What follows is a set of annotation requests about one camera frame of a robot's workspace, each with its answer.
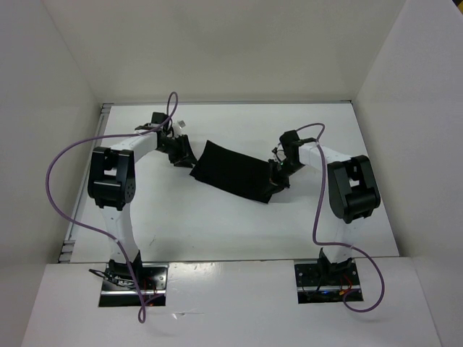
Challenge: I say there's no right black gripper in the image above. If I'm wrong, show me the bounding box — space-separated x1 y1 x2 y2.
260 158 305 197

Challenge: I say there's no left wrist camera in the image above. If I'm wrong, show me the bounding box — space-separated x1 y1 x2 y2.
135 112 186 137

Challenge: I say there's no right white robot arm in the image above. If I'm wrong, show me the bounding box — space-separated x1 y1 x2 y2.
269 142 381 284

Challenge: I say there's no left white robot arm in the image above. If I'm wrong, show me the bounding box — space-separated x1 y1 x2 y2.
88 131 197 289

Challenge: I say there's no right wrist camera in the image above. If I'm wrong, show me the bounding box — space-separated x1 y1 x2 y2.
279 130 316 153

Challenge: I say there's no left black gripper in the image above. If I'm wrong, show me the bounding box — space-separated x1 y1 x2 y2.
157 134 198 168

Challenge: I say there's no metal base plate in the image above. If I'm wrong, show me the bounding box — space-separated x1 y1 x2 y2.
294 260 363 304
90 263 169 308

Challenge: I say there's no black skirt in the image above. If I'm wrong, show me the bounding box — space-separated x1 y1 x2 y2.
190 141 271 204

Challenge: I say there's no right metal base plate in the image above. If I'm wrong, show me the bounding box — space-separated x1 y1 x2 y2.
294 260 363 304

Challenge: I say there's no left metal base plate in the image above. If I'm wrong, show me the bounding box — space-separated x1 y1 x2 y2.
90 263 169 308

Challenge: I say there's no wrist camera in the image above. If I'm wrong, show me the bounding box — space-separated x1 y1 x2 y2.
279 130 316 153
135 112 186 137

